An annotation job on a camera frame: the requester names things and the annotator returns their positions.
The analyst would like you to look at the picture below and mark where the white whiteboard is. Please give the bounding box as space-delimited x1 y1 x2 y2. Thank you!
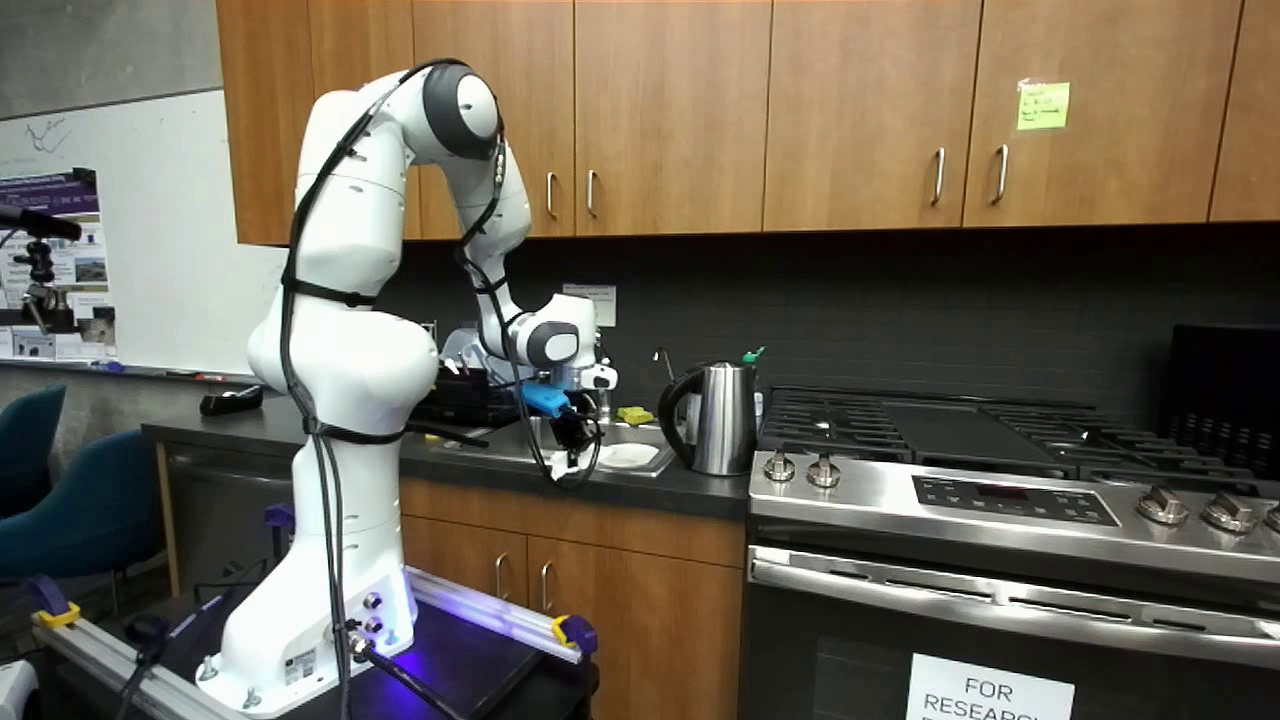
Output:
0 86 291 384

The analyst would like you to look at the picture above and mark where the black robot cart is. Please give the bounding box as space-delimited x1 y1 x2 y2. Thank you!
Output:
31 562 603 720

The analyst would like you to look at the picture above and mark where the green tipped dish brush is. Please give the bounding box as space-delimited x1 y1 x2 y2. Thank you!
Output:
736 341 771 404

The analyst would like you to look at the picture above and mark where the white plate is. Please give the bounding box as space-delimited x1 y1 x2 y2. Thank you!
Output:
592 439 664 472

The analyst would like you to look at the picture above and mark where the white wall outlet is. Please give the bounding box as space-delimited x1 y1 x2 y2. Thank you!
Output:
570 279 618 332

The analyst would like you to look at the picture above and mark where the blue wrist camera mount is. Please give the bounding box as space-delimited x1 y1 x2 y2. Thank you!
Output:
516 374 578 414

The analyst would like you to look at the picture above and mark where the small black device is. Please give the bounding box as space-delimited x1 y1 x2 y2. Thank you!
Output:
196 379 267 414

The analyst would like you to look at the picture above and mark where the black box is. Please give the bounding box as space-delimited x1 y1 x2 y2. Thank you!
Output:
433 369 529 433

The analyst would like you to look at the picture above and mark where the white paper sign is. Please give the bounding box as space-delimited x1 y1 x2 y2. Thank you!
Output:
905 653 1079 720

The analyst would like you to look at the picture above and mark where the narrow wooden base cabinet door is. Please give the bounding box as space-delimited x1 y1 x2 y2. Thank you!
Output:
400 474 539 634

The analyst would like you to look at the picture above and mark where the wide wooden base cabinet door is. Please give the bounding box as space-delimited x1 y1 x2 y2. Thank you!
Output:
529 485 748 720

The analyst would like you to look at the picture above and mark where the stainless steel electric kettle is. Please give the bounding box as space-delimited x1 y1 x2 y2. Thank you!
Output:
654 360 768 478

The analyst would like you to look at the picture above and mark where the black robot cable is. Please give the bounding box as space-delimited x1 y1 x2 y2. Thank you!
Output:
271 51 608 720

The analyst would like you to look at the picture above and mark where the stainless steel sink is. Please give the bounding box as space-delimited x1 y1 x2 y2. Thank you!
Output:
563 418 680 485

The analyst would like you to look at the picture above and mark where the stainless steel gas range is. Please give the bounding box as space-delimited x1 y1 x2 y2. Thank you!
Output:
736 384 1280 720

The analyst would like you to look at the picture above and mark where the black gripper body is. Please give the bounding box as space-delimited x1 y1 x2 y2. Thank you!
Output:
549 388 608 451

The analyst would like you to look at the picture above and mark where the grey dishwasher front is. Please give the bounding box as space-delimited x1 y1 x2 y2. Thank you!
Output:
153 442 304 602

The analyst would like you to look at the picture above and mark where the yellow sticky note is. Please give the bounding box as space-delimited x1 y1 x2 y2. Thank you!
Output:
1016 77 1075 134

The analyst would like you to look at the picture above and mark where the printed poster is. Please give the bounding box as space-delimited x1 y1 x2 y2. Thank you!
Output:
0 162 118 369

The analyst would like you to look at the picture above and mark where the teal chair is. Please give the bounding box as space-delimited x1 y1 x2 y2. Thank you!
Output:
0 379 68 524
0 428 173 592

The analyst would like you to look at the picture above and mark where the wooden wall cabinet door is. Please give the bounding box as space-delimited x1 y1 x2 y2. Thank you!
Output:
408 0 578 242
761 0 984 231
217 0 420 252
961 0 1243 231
1206 0 1280 225
570 0 771 241

